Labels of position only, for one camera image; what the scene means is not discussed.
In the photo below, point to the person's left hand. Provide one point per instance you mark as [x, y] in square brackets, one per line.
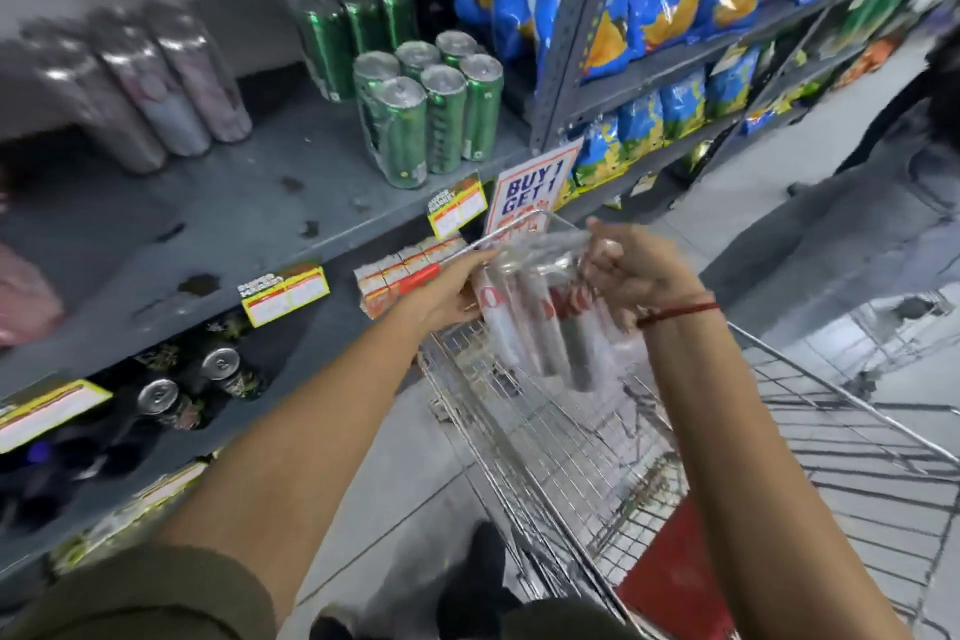
[442, 298]

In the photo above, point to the person's right hand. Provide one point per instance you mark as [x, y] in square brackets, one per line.
[652, 279]

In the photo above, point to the pack of green cans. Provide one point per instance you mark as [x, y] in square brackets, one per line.
[326, 47]
[401, 129]

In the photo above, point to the grey metal shelf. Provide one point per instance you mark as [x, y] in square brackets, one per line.
[247, 212]

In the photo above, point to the person's right forearm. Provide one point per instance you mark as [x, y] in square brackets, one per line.
[735, 482]

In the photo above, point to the person's left forearm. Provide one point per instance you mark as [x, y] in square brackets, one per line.
[322, 437]

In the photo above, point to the yellow shelf price tag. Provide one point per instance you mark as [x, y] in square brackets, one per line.
[457, 208]
[289, 298]
[45, 414]

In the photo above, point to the person's black right shoe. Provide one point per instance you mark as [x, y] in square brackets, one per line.
[476, 587]

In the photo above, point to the person's black shoe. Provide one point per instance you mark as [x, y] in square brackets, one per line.
[334, 624]
[476, 587]

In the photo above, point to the person's black left shoe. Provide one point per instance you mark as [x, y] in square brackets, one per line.
[334, 624]

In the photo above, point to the person's olive shirt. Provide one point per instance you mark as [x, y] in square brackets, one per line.
[150, 602]

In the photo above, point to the pack of small juice cartons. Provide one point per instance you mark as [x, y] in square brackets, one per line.
[382, 279]

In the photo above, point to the white promotion sign card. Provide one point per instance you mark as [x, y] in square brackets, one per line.
[529, 186]

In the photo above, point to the grey slotted metal rack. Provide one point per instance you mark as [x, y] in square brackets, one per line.
[577, 24]

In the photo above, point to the row of small yellow labels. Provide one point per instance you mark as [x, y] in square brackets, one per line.
[135, 504]

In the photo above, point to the small dark bottle blue cap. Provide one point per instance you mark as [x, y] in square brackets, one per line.
[37, 467]

